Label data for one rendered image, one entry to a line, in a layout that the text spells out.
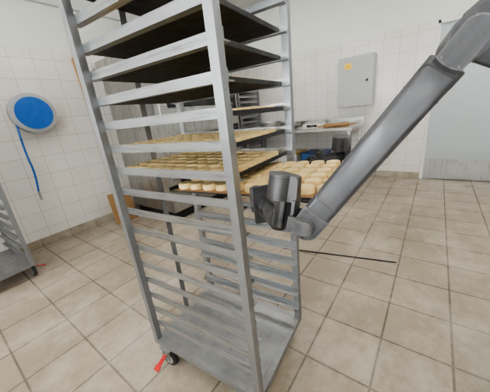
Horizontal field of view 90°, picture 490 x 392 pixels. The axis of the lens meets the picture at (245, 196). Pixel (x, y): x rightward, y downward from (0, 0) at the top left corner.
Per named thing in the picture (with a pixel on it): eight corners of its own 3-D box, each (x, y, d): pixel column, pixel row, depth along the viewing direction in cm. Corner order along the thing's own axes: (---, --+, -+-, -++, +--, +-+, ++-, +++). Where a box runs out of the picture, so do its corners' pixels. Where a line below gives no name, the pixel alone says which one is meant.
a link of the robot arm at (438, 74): (514, 23, 31) (480, 50, 40) (470, 3, 32) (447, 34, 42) (306, 250, 49) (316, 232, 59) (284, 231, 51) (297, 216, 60)
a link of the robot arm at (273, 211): (268, 232, 53) (292, 232, 55) (272, 202, 52) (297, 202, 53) (259, 221, 60) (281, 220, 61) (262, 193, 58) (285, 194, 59)
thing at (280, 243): (296, 247, 119) (296, 242, 118) (294, 250, 117) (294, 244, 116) (197, 227, 152) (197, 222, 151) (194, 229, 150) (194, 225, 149)
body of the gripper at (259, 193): (253, 222, 67) (262, 233, 60) (250, 185, 63) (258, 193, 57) (276, 217, 68) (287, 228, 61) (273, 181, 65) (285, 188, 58)
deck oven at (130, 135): (187, 226, 299) (150, 36, 235) (134, 211, 369) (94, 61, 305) (257, 188, 415) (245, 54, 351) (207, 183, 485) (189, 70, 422)
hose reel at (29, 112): (77, 188, 309) (46, 94, 274) (82, 189, 300) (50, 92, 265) (37, 198, 278) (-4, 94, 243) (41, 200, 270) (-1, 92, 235)
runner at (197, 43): (230, 42, 62) (229, 28, 61) (223, 40, 60) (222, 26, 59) (95, 82, 96) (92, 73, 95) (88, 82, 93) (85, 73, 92)
